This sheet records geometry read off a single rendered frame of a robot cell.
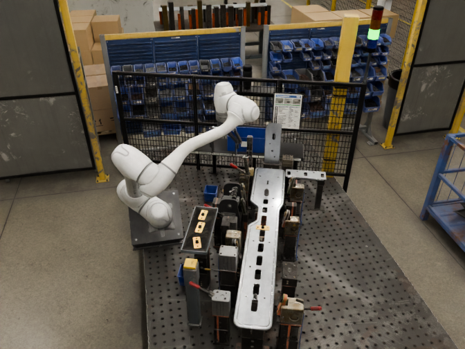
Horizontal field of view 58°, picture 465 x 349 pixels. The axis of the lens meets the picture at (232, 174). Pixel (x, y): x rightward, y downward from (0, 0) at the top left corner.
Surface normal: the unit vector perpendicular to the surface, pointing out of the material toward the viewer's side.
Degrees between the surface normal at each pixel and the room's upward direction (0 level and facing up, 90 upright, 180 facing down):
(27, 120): 89
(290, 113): 90
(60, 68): 91
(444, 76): 93
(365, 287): 0
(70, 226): 0
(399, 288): 0
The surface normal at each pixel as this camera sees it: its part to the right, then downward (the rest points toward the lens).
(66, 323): 0.00, -0.82
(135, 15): 0.21, 0.55
